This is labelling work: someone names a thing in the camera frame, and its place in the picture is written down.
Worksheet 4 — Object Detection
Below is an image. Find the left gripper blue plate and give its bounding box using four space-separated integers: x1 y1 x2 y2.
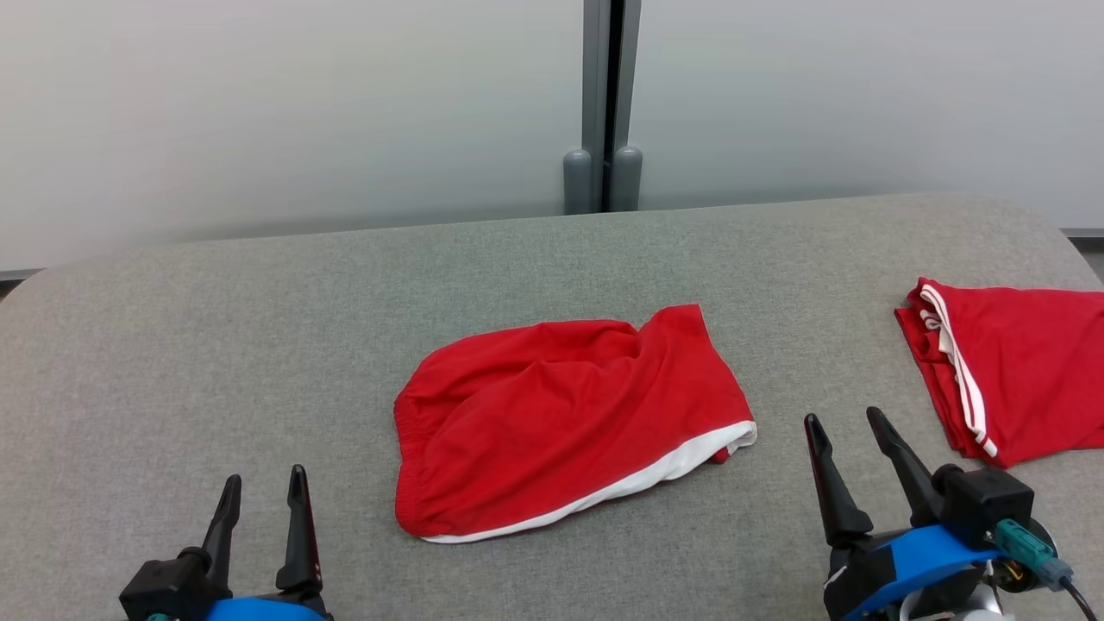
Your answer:
203 464 333 621

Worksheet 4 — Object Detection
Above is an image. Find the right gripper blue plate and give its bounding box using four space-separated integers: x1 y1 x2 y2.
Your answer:
804 407 1057 621

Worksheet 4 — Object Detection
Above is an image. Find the red jersey black white print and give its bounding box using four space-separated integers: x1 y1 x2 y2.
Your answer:
894 277 1104 469

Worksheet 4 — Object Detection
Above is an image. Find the red shorts white stripe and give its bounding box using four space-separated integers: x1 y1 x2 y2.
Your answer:
393 304 758 544

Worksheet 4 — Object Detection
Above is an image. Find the grey partition post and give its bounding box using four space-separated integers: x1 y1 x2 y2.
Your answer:
563 0 606 215
611 0 644 213

